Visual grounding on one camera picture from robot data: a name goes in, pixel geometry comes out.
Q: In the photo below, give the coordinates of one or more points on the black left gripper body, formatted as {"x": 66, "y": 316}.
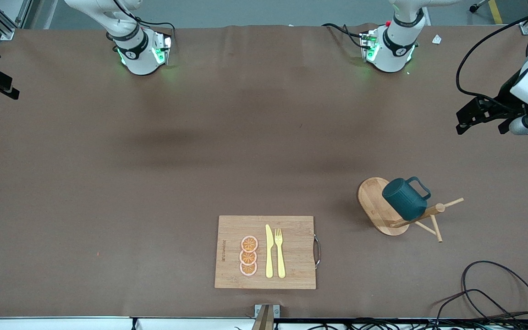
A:
{"x": 503, "y": 97}

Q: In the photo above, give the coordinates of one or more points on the dark teal ribbed cup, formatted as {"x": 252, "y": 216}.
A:
{"x": 404, "y": 199}

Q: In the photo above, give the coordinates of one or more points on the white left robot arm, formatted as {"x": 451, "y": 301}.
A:
{"x": 394, "y": 55}

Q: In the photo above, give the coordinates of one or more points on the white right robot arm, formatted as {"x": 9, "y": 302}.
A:
{"x": 140, "y": 55}

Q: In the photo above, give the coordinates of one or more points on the small white paper scrap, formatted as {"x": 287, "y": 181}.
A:
{"x": 437, "y": 39}

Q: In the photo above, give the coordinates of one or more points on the black caster wheel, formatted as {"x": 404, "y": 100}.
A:
{"x": 475, "y": 7}

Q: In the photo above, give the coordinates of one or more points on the wooden mug tree stand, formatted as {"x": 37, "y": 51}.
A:
{"x": 376, "y": 201}

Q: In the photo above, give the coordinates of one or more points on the table cover sheet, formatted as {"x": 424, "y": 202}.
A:
{"x": 264, "y": 137}

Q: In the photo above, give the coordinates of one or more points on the bamboo cutting board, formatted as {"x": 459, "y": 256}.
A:
{"x": 296, "y": 256}

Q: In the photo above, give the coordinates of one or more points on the yellow plastic fork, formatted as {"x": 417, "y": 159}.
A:
{"x": 281, "y": 261}

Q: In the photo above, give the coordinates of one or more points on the yellow plastic knife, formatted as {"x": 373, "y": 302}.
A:
{"x": 269, "y": 256}

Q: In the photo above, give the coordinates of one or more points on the orange slice toy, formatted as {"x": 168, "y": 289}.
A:
{"x": 249, "y": 244}

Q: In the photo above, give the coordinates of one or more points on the aluminium profile bracket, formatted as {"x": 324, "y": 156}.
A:
{"x": 267, "y": 316}

